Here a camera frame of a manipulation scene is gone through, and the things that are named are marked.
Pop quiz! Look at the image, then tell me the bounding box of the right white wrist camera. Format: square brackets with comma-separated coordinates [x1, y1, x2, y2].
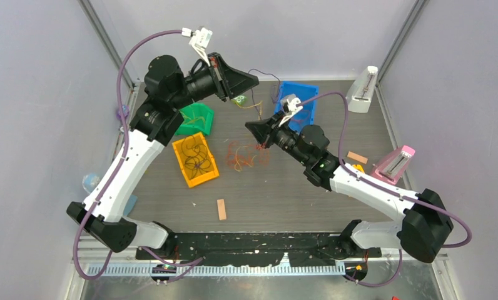
[279, 94, 303, 126]

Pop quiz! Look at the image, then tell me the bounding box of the white metronome box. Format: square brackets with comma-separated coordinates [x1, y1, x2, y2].
[346, 66, 379, 113]

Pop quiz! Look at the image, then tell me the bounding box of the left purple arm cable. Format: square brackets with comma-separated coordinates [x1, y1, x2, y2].
[72, 29, 204, 284]

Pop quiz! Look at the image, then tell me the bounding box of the blue plastic bin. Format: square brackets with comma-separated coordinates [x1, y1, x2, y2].
[273, 81, 320, 133]

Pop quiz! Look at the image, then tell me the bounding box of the green number tile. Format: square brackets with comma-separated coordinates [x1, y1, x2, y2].
[231, 95, 247, 107]

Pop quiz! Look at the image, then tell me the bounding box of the green plastic bin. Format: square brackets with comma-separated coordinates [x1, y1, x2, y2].
[175, 103, 215, 136]

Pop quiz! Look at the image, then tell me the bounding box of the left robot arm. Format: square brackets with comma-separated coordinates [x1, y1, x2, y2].
[66, 52, 259, 259]

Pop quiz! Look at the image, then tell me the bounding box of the small pink wooden block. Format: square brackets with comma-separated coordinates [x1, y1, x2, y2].
[347, 151, 368, 164]

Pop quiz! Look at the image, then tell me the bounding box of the yellow cable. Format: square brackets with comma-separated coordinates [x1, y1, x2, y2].
[185, 109, 208, 129]

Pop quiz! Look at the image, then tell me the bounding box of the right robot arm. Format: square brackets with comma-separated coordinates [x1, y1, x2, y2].
[245, 112, 454, 263]

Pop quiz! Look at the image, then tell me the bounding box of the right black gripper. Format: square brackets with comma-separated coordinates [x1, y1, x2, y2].
[245, 111, 310, 166]

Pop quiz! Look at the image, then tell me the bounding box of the pink metronome box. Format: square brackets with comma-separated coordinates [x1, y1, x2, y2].
[370, 145, 415, 186]

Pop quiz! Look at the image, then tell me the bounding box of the clear plastic bottle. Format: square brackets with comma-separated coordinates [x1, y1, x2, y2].
[82, 173, 138, 216]

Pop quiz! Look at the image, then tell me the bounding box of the red cable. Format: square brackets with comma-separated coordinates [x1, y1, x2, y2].
[292, 108, 314, 129]

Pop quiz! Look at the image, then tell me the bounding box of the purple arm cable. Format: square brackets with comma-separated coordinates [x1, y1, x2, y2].
[297, 91, 473, 288]
[72, 29, 204, 284]

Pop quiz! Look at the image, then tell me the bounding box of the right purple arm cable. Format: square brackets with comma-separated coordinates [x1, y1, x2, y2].
[297, 91, 473, 288]

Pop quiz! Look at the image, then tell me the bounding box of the orange plastic bin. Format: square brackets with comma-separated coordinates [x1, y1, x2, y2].
[171, 132, 220, 188]

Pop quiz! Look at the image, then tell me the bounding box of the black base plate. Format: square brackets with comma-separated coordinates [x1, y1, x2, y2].
[154, 232, 382, 267]

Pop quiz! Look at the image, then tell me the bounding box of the coloured cable bundle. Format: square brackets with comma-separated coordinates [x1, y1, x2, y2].
[225, 68, 282, 173]

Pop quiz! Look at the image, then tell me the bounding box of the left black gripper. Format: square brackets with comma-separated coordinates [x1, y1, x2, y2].
[170, 52, 258, 109]

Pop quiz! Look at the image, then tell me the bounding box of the purple round toy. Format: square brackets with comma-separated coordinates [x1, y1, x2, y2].
[116, 105, 129, 119]

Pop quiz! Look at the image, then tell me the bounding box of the yellow triangle block right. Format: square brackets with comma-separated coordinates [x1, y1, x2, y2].
[352, 164, 365, 173]

